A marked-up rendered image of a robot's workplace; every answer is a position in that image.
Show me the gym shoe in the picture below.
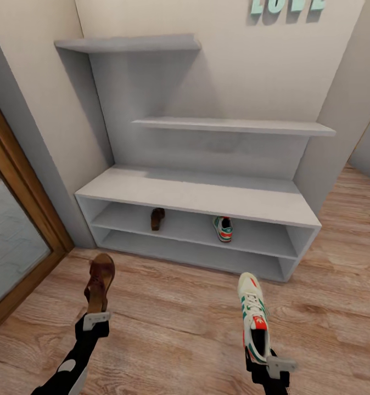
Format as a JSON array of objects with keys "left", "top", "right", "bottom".
[
  {"left": 238, "top": 272, "right": 271, "bottom": 364},
  {"left": 212, "top": 215, "right": 233, "bottom": 242}
]

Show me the sandal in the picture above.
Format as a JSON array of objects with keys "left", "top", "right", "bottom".
[
  {"left": 151, "top": 207, "right": 165, "bottom": 231},
  {"left": 84, "top": 252, "right": 115, "bottom": 314}
]

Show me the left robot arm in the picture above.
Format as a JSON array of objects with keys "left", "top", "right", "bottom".
[{"left": 31, "top": 311, "right": 113, "bottom": 395}]

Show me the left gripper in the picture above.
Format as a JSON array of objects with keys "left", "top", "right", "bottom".
[{"left": 75, "top": 313, "right": 109, "bottom": 349}]

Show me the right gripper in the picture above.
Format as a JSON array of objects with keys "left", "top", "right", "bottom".
[{"left": 246, "top": 348, "right": 290, "bottom": 395}]

